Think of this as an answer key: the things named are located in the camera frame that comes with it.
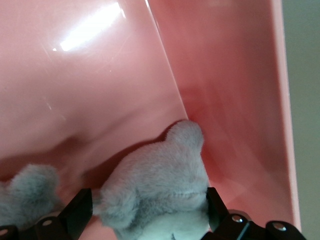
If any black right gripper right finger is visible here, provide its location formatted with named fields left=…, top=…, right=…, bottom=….
left=204, top=187, right=267, bottom=240

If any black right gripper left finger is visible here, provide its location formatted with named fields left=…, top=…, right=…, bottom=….
left=34, top=188, right=94, bottom=240

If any grey plush toy white belly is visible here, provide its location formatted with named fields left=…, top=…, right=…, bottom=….
left=92, top=120, right=213, bottom=240

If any pink plastic box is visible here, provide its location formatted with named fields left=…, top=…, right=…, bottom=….
left=0, top=0, right=302, bottom=240

